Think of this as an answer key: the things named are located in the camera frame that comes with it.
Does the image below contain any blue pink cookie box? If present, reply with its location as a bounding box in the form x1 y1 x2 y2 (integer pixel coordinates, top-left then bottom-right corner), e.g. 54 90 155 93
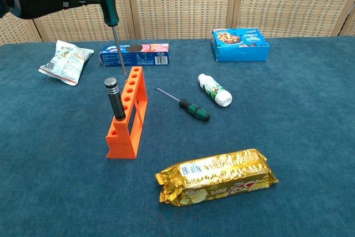
99 43 171 68

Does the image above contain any gold foil biscuit pack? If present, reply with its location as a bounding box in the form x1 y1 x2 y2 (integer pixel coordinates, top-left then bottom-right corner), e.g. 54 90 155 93
154 148 279 208

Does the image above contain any woven folding screen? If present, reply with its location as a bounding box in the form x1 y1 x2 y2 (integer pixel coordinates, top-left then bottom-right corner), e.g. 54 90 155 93
0 0 355 46

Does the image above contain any blue felt table cover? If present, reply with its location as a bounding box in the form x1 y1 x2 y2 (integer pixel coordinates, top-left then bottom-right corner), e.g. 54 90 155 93
0 36 355 237

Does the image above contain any green black striped screwdriver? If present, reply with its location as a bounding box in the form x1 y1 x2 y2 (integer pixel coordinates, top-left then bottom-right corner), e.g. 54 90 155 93
154 87 211 122

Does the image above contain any small white drink bottle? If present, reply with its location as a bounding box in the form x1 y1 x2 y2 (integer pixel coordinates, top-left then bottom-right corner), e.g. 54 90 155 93
197 73 233 108

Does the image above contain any dark green handle screwdriver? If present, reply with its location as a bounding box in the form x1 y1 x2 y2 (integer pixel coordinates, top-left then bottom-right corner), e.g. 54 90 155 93
93 0 127 76

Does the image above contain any light blue cookie box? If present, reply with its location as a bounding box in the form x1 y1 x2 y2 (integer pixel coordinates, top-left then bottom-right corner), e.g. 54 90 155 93
211 28 271 63

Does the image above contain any orange tool rack with holes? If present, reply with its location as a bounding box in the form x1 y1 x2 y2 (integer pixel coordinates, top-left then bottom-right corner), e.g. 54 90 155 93
106 66 149 160

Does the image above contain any silver black precision screwdriver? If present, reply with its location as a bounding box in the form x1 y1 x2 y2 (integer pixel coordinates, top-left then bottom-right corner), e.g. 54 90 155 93
104 77 127 121

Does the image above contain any white snack bag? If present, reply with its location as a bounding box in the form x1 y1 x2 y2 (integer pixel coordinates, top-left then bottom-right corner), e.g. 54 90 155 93
38 40 95 87

